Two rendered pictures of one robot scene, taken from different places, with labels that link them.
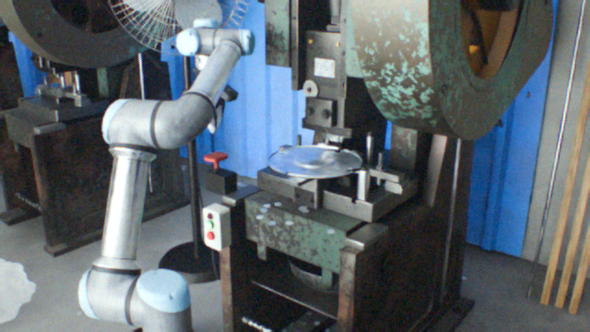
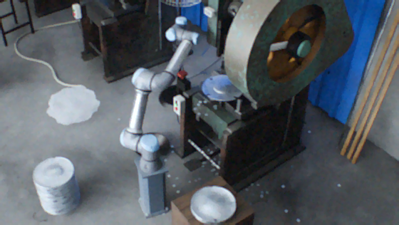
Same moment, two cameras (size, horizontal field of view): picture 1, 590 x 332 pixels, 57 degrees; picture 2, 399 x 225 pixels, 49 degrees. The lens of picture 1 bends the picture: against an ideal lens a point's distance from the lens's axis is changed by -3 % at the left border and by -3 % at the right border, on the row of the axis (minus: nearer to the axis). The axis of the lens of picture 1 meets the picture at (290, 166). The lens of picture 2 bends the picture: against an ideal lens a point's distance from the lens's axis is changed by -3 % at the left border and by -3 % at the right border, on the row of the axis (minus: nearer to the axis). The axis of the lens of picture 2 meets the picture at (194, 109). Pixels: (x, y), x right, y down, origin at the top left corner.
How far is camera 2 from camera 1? 165 cm
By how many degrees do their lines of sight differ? 23
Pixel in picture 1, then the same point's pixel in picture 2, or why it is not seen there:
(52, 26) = not seen: outside the picture
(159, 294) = (147, 145)
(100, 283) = (128, 137)
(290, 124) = not seen: hidden behind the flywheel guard
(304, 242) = (213, 121)
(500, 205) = (340, 97)
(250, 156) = not seen: hidden behind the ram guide
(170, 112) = (157, 80)
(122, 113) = (140, 77)
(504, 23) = (315, 45)
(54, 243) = (108, 75)
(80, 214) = (122, 61)
